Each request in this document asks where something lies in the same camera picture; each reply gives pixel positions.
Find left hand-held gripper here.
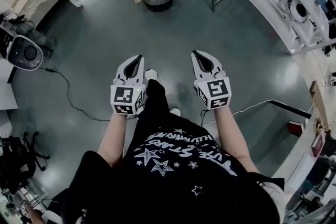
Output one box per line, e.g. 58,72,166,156
110,54,147,116

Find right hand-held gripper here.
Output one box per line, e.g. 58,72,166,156
191,49,232,111

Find person's left forearm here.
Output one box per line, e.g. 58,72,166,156
97,112,130,168

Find person's right forearm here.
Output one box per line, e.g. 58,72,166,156
214,106,260,174

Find person's left white shoe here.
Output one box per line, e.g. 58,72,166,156
144,68,160,82

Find person's black trousers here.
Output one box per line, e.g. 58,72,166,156
136,78,182,129

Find grey white rounded device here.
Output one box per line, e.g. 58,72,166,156
0,20,44,72

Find red box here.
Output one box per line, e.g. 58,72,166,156
287,120,306,136

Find silver helmet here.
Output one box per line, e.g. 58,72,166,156
288,0,310,22

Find person's black star-print shirt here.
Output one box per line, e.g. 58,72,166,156
59,119,286,224

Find black equipment stand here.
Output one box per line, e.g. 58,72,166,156
0,131,51,194

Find black floor cable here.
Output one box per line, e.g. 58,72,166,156
38,67,111,122

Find white floor cable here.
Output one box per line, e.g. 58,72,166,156
232,99,314,116

